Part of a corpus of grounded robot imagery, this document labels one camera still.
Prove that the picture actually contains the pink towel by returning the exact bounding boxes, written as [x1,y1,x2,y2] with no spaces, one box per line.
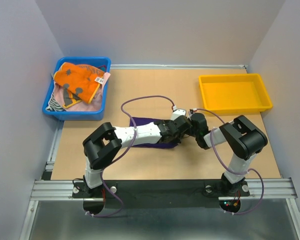
[48,72,111,113]

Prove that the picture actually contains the blue plastic bin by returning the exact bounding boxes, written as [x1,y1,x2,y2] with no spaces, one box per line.
[42,56,111,121]

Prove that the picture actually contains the purple towel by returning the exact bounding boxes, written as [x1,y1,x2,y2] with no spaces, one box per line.
[133,117,178,149]

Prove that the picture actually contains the yellow plastic tray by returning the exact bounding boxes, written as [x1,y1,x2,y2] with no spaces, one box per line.
[198,73,273,115]

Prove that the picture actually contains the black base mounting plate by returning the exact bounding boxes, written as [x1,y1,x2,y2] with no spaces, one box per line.
[72,178,250,212]

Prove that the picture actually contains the grey white striped towel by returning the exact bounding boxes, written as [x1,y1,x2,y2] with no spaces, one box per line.
[45,94,65,112]

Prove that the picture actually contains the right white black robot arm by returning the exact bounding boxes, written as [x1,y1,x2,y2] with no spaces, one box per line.
[188,109,268,195]

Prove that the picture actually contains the orange towel with grey spots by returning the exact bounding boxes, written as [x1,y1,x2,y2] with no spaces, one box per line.
[53,61,106,109]

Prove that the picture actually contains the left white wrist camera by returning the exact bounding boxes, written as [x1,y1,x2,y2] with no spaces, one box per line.
[170,105,187,121]

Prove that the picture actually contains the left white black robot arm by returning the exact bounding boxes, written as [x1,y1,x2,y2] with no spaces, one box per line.
[82,115,192,197]

